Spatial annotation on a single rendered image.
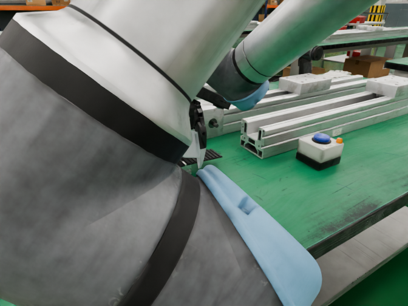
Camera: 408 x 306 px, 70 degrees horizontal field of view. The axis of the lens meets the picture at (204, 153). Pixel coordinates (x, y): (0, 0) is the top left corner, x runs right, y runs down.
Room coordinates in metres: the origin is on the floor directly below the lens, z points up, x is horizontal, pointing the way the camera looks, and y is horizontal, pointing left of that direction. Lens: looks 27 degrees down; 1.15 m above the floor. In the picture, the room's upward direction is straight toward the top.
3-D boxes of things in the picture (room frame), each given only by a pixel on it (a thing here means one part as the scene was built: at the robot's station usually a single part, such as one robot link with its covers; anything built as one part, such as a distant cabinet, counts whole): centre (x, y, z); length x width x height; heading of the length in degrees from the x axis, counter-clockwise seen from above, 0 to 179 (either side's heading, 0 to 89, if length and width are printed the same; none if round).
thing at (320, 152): (0.69, -0.30, 0.81); 0.10 x 0.08 x 0.06; 30
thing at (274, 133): (0.93, -0.48, 0.82); 0.80 x 0.10 x 0.09; 120
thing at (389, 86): (1.06, -0.69, 0.87); 0.16 x 0.11 x 0.07; 120
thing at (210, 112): (0.86, 0.00, 0.83); 0.12 x 0.09 x 0.10; 30
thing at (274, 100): (1.10, -0.38, 0.82); 0.80 x 0.10 x 0.09; 120
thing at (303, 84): (1.10, -0.38, 0.87); 0.16 x 0.11 x 0.07; 120
